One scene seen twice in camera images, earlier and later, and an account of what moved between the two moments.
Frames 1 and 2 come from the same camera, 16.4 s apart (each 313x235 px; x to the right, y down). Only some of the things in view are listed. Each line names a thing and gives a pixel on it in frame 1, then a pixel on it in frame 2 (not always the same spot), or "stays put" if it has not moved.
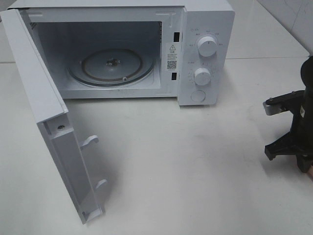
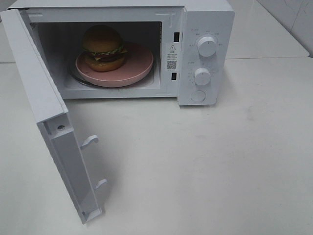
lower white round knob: (202, 76) stays put
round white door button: (198, 96) stays put
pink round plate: (310, 172) -> (138, 60)
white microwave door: (48, 105) stays put
